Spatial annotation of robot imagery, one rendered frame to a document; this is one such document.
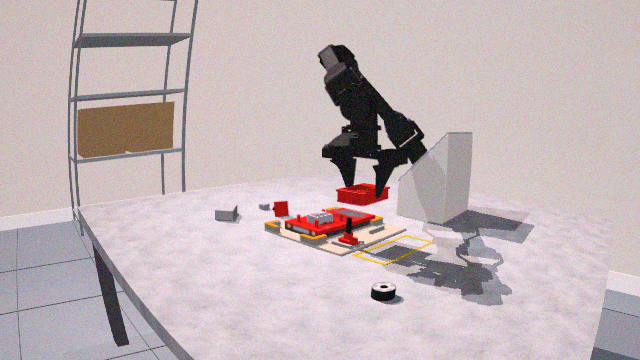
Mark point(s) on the black toy tyre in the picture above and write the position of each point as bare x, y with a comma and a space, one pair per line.
383, 291

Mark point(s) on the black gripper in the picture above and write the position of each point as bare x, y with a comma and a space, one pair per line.
388, 158

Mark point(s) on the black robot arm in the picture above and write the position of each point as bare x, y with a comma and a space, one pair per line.
359, 101

